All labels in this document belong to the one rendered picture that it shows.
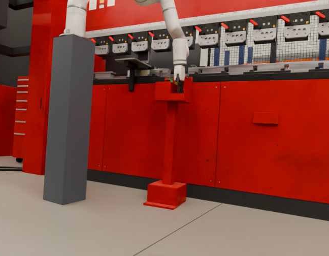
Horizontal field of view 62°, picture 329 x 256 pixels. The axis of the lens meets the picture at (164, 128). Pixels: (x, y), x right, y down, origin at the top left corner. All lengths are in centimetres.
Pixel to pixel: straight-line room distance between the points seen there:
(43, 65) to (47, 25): 36
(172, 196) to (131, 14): 159
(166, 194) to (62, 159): 66
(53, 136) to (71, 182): 30
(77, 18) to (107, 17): 87
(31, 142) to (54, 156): 107
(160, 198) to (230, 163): 53
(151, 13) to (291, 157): 155
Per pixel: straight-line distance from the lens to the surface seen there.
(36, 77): 284
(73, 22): 186
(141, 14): 251
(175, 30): 183
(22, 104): 353
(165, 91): 176
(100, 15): 277
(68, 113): 169
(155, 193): 177
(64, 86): 174
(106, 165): 235
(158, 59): 293
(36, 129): 277
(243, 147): 188
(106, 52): 260
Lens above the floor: 46
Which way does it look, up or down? 1 degrees up
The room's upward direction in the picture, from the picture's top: 3 degrees clockwise
